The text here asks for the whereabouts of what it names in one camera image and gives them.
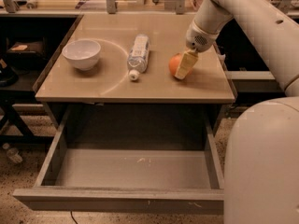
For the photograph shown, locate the small bottle on floor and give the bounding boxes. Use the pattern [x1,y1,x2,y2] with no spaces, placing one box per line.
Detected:
[2,143,23,164]

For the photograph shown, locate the white ceramic bowl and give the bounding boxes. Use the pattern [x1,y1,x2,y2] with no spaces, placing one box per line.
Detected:
[62,39,101,71]

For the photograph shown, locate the grey open top drawer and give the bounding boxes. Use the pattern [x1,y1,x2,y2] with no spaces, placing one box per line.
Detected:
[13,104,224,215]

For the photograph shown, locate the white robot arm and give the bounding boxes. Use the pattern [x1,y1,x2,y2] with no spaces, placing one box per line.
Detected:
[175,0,299,224]

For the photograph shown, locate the orange fruit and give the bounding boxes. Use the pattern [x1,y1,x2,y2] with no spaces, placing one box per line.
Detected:
[168,53,179,77]

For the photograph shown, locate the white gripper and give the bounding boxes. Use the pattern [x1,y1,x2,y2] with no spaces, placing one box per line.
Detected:
[175,21,218,80]

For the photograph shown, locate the clear plastic water bottle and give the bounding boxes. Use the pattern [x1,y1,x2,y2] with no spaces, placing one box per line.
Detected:
[127,35,150,81]

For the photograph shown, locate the grey cabinet with tan top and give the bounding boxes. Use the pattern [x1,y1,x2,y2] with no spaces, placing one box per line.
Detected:
[32,13,238,135]

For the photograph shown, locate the black stand left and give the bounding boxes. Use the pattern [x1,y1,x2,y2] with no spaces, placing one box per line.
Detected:
[0,98,53,145]

